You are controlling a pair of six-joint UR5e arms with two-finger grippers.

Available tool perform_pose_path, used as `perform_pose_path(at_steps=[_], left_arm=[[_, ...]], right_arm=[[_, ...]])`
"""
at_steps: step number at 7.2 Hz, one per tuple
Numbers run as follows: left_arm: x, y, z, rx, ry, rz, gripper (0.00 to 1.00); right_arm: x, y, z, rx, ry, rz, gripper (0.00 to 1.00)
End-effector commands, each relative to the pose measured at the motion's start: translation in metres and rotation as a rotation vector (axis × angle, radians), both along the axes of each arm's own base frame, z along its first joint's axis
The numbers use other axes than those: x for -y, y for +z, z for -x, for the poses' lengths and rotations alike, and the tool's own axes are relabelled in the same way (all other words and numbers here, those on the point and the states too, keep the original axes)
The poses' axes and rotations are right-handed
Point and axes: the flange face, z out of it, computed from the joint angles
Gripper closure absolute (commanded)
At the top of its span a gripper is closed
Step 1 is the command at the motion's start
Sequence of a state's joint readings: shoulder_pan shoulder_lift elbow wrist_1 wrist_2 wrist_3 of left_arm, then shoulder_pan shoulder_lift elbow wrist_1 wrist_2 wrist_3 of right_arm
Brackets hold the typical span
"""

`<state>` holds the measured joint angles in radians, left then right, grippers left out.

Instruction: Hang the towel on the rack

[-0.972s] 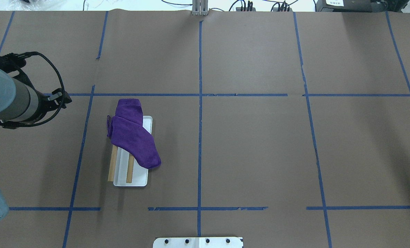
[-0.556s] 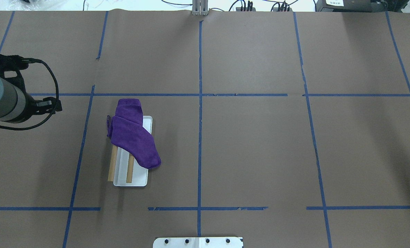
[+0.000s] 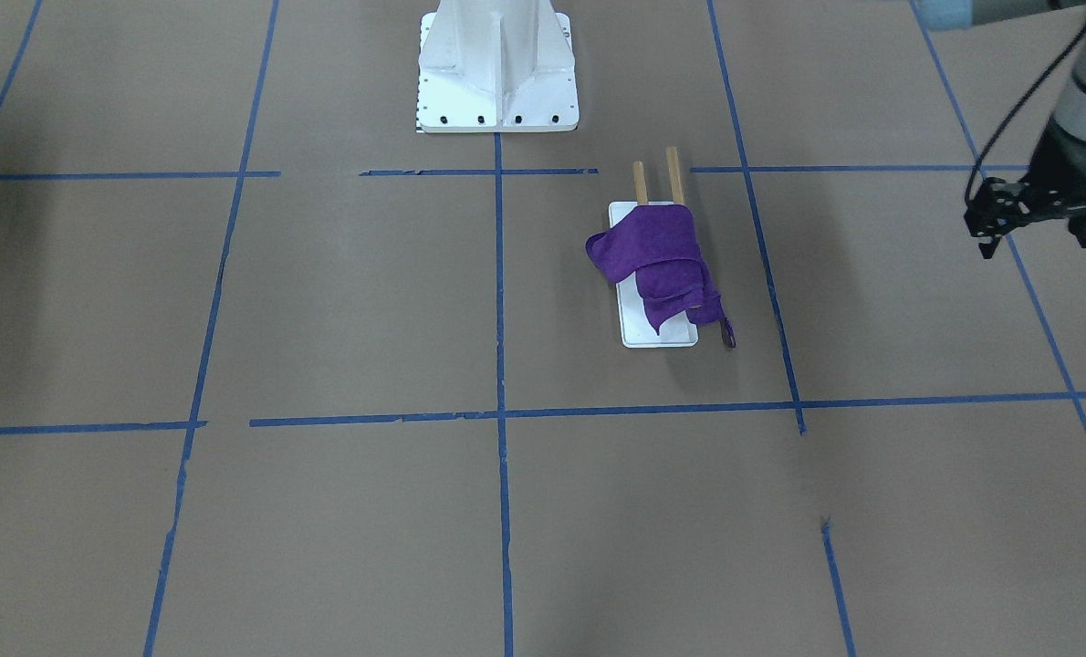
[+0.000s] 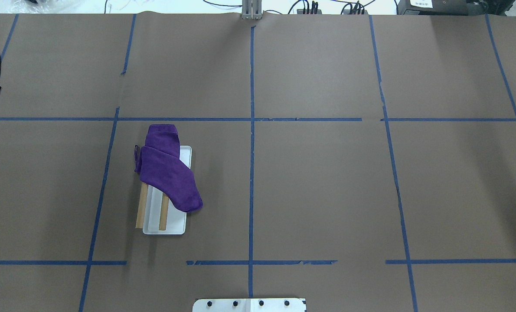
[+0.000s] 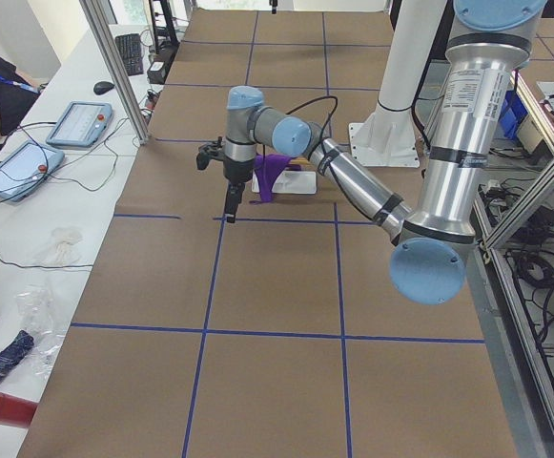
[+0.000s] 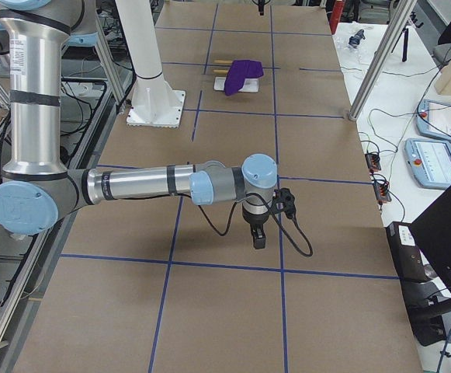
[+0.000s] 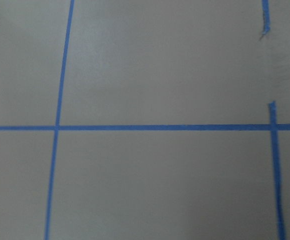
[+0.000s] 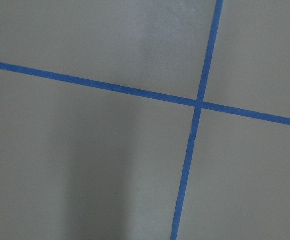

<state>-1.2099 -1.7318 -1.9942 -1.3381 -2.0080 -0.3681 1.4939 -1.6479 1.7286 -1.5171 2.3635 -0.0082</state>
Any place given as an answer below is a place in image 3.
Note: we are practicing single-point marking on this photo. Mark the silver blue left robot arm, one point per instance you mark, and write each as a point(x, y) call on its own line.
point(1064, 71)

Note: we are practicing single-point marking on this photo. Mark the lower wooden rack rod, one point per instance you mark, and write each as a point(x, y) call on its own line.
point(640, 183)

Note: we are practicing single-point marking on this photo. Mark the wooden rack rod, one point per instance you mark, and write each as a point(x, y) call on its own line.
point(640, 183)
point(676, 175)

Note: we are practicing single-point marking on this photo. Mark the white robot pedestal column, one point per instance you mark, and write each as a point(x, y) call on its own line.
point(496, 67)

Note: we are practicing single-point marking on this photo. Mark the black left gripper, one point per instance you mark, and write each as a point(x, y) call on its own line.
point(1057, 165)

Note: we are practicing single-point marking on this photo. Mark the upper wooden rack rod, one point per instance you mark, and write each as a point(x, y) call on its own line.
point(676, 175)

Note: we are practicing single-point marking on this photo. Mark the purple microfiber towel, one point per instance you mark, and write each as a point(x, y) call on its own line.
point(630, 335)

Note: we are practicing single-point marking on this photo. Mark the white towel rack base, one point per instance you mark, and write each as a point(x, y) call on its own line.
point(655, 246)

